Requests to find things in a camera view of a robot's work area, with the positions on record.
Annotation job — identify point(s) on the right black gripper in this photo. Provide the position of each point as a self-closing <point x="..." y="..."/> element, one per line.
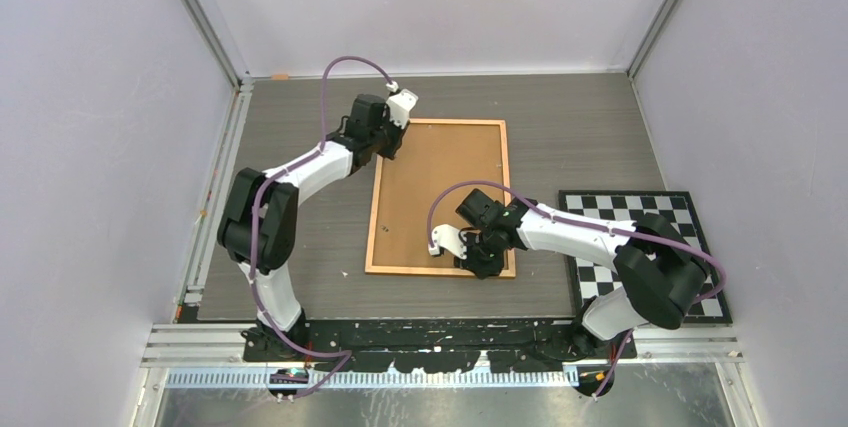
<point x="481" y="270"/>

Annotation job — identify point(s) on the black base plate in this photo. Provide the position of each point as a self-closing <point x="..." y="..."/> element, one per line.
<point x="437" y="338"/>

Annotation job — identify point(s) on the black white checkerboard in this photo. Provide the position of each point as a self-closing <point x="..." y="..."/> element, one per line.
<point x="676" y="208"/>

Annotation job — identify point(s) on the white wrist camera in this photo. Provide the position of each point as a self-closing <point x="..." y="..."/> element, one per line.
<point x="447" y="238"/>
<point x="400" y="103"/>

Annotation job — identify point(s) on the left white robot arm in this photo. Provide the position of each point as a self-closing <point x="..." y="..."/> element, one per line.
<point x="259" y="223"/>

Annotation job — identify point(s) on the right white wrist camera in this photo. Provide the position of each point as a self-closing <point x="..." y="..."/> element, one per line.
<point x="447" y="238"/>

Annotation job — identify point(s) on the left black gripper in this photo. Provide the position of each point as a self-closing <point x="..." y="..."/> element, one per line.
<point x="399" y="133"/>

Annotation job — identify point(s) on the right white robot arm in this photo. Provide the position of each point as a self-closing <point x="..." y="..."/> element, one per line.
<point x="660" y="272"/>

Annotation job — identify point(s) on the aluminium rail front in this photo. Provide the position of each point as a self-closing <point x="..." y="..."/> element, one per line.
<point x="214" y="356"/>

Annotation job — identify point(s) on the wooden picture frame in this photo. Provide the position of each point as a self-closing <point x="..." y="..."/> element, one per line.
<point x="439" y="163"/>

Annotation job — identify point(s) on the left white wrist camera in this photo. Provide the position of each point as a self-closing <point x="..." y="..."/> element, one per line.
<point x="400" y="103"/>

